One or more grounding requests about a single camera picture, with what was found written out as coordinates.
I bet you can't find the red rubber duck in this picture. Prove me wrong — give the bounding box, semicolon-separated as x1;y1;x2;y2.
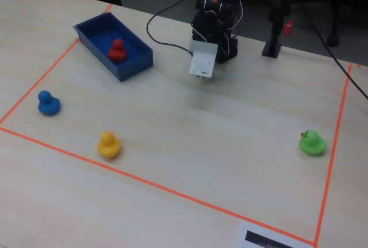
108;39;128;64

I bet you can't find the blue plastic box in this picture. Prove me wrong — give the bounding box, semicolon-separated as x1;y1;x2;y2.
73;12;154;83

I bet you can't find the yellow rubber duck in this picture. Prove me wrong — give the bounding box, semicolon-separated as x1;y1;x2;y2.
97;131;122;159

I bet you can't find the green rubber duck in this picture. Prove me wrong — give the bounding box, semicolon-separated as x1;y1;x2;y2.
298;129;327;157

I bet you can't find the blue rubber duck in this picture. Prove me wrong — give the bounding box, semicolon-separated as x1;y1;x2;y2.
37;90;62;117

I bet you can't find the orange tape strip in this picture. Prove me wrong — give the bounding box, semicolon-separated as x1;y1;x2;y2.
0;3;114;125
313;62;354;247
0;127;316;246

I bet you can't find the black clamp stand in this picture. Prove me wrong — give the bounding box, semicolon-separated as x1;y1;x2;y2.
261;0;300;59

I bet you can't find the red clamp knob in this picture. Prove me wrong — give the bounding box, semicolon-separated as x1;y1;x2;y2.
283;20;294;37

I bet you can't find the white printed paper sheet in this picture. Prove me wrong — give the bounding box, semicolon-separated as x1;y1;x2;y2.
233;220;315;248

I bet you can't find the black office chair base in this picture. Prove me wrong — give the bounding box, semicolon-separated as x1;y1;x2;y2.
267;0;365;48

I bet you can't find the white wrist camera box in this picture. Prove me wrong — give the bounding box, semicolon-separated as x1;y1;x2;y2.
188;40;219;80

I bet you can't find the black power cable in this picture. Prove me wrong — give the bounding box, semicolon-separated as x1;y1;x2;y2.
146;0;197;56

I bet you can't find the long black cable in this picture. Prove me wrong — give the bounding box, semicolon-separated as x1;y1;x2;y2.
290;0;368;101

